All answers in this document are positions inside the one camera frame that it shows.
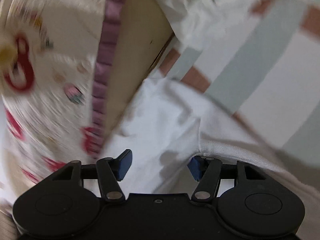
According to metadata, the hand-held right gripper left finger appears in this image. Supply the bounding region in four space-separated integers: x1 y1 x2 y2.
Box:
51 149 133 203

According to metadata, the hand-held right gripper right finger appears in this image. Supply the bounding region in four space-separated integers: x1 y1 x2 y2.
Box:
187 156 267 203

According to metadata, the white shirt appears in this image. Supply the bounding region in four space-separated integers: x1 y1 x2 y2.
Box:
82 76 320 220

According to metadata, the cardboard box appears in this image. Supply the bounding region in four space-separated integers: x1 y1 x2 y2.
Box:
102 0 175 140

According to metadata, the checkered printed rug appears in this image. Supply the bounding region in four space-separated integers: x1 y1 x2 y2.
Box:
147 0 320 168

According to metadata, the red bear print quilt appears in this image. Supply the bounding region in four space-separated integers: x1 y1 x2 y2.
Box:
0 0 128 205

